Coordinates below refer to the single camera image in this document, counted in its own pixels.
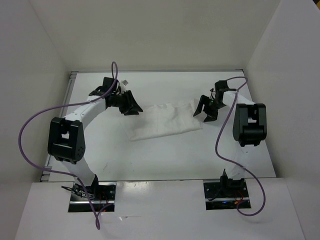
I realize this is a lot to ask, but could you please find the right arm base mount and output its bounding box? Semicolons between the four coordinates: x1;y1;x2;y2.
203;178;251;211

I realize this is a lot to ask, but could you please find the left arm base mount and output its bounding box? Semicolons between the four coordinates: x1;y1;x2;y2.
61;182;117;213

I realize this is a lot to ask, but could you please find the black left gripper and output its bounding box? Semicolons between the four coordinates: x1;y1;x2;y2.
111;90;143;116

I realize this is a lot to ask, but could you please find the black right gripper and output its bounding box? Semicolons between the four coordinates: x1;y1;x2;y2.
193;94;227;123

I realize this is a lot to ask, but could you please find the white skirt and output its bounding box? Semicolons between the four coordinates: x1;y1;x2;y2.
121;99;203;141

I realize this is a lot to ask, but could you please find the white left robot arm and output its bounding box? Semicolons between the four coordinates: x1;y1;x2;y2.
48;86;143;200

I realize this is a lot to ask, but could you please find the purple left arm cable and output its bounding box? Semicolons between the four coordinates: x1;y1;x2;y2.
18;61;119;230

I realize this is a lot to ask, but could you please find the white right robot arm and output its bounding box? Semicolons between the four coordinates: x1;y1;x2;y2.
193;87;267;180

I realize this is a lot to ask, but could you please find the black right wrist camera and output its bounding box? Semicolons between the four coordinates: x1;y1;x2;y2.
214;80;230;94

